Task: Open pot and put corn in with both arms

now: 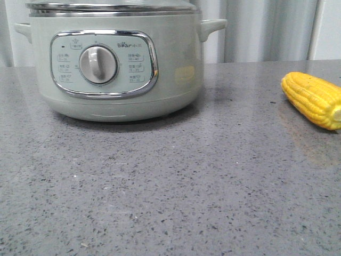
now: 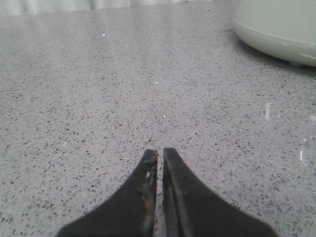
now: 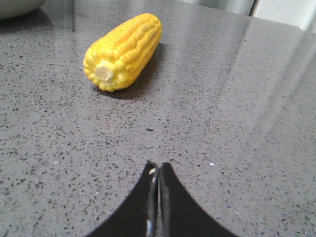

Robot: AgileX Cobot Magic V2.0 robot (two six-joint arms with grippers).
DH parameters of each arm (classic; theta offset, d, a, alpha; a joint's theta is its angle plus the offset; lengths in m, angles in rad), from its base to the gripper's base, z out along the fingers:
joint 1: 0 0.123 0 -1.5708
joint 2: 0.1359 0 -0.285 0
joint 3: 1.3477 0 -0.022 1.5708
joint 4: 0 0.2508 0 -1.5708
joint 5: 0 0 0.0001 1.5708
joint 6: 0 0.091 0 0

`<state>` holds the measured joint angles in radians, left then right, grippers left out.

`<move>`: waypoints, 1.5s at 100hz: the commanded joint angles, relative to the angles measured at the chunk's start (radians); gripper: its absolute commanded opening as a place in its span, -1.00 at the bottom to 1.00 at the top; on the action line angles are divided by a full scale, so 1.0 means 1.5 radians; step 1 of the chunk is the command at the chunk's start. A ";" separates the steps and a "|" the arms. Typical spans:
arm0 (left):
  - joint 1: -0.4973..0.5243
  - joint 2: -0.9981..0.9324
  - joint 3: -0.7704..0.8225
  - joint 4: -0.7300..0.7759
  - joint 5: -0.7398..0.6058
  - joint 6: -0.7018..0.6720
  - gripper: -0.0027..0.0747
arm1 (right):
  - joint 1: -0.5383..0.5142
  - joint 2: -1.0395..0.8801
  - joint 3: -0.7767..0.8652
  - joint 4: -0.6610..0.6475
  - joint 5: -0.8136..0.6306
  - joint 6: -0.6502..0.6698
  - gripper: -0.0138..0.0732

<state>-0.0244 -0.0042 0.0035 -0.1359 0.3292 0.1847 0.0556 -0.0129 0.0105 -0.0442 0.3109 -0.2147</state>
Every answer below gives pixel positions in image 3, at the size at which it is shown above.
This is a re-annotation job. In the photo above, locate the pale green electric cooking pot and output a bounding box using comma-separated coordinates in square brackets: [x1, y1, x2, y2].
[0, 0, 46, 20]

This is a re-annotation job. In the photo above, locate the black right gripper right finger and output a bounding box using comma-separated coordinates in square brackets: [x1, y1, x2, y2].
[159, 162, 236, 237]

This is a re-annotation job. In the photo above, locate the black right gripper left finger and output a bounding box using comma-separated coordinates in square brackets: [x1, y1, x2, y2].
[88, 161, 158, 237]

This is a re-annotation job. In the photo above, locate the yellow corn cob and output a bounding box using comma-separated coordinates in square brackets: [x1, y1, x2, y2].
[83, 13, 162, 92]

